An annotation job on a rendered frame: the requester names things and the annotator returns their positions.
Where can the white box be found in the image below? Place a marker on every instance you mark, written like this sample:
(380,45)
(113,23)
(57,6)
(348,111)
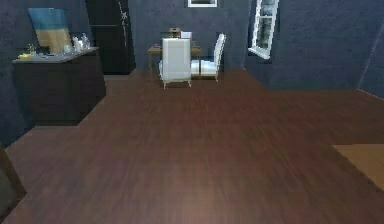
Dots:
(186,34)

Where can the blue and tan wall picture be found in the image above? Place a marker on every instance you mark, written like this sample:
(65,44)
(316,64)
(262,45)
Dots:
(50,30)

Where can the yellow dish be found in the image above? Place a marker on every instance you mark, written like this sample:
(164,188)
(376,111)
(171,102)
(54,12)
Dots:
(25,56)

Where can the white jug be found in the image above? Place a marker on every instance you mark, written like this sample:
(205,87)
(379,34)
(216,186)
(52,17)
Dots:
(77,44)

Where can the black fridge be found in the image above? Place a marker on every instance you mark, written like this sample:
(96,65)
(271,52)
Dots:
(110,36)

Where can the small green plant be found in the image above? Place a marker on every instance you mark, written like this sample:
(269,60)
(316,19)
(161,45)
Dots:
(31,49)

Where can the dark brown kitchen counter cabinet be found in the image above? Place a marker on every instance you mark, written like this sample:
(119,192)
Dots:
(63,86)

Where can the white framed wall picture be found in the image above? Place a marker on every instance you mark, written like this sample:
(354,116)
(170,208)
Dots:
(202,3)

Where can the brown wooden dining table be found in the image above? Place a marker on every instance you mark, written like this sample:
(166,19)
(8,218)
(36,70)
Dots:
(154,51)

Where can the brown box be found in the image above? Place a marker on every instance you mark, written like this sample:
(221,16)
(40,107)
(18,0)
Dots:
(174,32)

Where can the white cup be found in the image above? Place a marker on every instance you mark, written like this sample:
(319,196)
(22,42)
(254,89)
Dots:
(67,48)

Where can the white dining chair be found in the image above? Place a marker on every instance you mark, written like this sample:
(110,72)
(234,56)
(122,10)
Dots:
(213,58)
(176,60)

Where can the white framed window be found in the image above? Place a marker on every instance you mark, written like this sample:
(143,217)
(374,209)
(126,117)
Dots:
(265,28)

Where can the clear glass bottle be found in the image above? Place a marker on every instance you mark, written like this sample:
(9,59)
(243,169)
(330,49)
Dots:
(86,41)

